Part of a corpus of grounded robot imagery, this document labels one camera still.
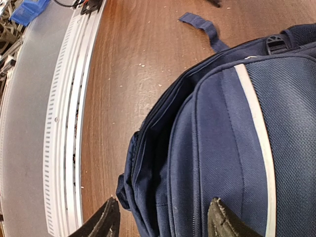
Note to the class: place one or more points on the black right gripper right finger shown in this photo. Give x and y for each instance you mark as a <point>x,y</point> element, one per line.
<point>222,222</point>

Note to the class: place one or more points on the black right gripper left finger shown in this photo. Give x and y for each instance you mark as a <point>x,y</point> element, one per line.
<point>104,222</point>

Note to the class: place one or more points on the navy blue student backpack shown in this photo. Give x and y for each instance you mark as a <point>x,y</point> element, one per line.
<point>239,126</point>

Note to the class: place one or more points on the blue plastic storage bin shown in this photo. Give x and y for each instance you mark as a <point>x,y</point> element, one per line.
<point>28,10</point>

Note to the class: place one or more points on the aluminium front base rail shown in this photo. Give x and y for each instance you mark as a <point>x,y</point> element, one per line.
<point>63,125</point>

